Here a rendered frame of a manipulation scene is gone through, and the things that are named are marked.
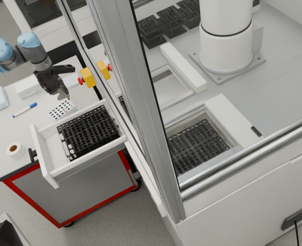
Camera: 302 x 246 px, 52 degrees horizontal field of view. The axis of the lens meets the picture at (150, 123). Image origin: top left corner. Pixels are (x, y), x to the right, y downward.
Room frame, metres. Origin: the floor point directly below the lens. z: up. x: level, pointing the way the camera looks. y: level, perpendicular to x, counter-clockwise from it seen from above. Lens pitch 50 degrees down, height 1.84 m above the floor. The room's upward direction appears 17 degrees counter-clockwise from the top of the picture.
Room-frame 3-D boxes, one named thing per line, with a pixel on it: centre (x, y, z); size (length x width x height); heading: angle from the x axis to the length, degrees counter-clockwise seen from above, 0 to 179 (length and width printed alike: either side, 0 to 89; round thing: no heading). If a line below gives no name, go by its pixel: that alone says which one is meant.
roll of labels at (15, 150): (0.97, 0.64, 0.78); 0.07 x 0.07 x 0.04
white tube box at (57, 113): (1.12, 0.40, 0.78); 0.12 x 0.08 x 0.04; 120
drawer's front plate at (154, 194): (0.57, 0.08, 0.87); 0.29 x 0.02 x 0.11; 12
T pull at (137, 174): (0.57, 0.10, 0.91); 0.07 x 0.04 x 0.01; 12
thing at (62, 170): (0.86, 0.25, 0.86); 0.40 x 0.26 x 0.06; 102
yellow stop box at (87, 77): (1.20, 0.23, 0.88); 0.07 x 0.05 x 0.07; 12
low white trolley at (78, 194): (1.22, 0.53, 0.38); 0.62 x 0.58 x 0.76; 12
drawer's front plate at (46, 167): (0.81, 0.46, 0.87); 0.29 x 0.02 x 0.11; 12
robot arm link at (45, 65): (1.11, 0.36, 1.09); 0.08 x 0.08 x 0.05
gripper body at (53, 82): (1.11, 0.37, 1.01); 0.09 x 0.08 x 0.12; 121
